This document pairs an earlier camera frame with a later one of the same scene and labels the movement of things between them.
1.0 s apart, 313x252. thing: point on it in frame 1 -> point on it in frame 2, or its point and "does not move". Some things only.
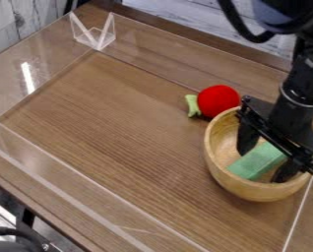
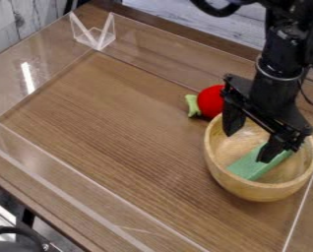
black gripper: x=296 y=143 -> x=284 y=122
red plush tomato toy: x=213 y=100 does not move
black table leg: x=29 y=217 does not move
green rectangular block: x=259 y=161 does not move
